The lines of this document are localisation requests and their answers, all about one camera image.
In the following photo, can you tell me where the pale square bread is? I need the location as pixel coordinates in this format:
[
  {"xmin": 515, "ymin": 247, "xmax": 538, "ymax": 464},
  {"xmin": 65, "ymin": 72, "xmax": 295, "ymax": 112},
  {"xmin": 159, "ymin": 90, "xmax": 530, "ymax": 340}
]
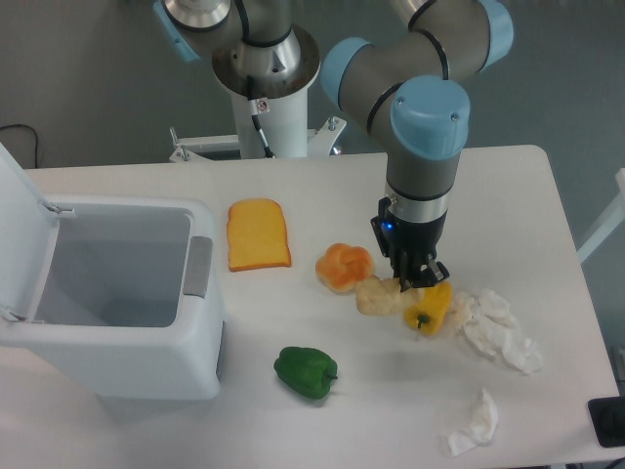
[{"xmin": 354, "ymin": 276, "xmax": 424, "ymax": 317}]

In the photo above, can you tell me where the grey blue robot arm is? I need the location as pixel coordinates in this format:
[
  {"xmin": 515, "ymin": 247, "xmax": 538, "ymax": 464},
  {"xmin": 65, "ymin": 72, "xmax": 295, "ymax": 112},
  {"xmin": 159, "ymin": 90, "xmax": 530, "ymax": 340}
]
[{"xmin": 153, "ymin": 1, "xmax": 514, "ymax": 290}]

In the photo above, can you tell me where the black device at edge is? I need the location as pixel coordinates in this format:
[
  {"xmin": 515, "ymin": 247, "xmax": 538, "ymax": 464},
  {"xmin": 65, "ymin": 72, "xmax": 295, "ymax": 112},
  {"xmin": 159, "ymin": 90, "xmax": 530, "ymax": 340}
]
[{"xmin": 587, "ymin": 396, "xmax": 624, "ymax": 448}]

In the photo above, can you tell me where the yellow bell pepper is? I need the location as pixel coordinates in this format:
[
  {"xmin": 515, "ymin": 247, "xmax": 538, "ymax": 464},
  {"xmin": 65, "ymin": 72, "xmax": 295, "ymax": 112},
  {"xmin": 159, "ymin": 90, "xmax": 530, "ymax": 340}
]
[{"xmin": 403, "ymin": 281, "xmax": 453, "ymax": 336}]

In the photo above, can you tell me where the white frame leg right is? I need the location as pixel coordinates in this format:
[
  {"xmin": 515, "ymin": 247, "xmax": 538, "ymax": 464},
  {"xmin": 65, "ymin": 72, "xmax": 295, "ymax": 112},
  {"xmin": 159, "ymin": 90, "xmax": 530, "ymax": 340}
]
[{"xmin": 577, "ymin": 168, "xmax": 624, "ymax": 264}]

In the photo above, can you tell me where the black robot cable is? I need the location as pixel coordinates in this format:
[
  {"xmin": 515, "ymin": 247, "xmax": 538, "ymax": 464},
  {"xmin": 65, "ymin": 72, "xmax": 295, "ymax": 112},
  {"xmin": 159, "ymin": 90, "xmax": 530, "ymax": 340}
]
[{"xmin": 246, "ymin": 75, "xmax": 277, "ymax": 159}]

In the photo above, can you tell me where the large crumpled white tissue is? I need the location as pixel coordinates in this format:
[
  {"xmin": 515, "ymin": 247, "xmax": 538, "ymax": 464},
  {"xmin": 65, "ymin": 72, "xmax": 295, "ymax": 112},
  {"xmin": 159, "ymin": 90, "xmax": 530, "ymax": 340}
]
[{"xmin": 446, "ymin": 289, "xmax": 544, "ymax": 375}]

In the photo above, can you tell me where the white trash can lid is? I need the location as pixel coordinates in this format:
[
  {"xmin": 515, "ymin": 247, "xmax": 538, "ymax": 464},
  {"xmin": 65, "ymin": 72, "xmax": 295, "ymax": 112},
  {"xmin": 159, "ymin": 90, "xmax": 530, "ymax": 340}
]
[{"xmin": 1, "ymin": 148, "xmax": 76, "ymax": 321}]

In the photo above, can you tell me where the small crumpled white tissue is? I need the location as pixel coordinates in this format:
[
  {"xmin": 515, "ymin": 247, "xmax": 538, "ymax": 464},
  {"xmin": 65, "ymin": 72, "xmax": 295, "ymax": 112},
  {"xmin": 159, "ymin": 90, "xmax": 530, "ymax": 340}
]
[{"xmin": 446, "ymin": 388, "xmax": 499, "ymax": 457}]

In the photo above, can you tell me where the black floor cable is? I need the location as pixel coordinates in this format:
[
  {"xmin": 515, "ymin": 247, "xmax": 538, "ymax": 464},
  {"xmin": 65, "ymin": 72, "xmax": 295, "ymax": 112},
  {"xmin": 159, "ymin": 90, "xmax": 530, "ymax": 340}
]
[{"xmin": 0, "ymin": 124, "xmax": 40, "ymax": 170}]

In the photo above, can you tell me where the green bell pepper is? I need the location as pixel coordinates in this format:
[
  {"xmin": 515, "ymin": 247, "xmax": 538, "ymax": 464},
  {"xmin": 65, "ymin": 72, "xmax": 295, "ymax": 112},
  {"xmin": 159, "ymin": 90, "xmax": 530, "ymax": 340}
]
[{"xmin": 273, "ymin": 346, "xmax": 338, "ymax": 400}]

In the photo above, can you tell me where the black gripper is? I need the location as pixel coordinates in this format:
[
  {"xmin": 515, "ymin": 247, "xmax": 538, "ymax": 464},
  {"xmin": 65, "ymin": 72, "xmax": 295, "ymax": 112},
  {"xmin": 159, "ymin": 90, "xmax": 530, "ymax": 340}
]
[{"xmin": 371, "ymin": 196, "xmax": 449, "ymax": 292}]

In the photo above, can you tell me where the round knotted bread roll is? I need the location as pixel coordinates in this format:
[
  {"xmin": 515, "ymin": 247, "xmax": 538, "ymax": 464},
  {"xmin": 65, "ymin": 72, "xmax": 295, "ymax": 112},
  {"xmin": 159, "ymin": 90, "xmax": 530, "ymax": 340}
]
[{"xmin": 315, "ymin": 243, "xmax": 375, "ymax": 294}]

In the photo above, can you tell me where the white trash can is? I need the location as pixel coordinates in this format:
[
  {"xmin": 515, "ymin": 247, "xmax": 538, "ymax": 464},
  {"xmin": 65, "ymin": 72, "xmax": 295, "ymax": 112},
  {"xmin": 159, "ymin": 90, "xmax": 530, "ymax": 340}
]
[{"xmin": 1, "ymin": 197, "xmax": 226, "ymax": 401}]

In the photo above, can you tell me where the orange toast slice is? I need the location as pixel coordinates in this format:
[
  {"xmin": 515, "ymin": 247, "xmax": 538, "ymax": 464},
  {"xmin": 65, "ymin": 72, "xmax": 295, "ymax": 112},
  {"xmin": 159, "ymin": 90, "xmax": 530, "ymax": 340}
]
[{"xmin": 227, "ymin": 198, "xmax": 292, "ymax": 272}]

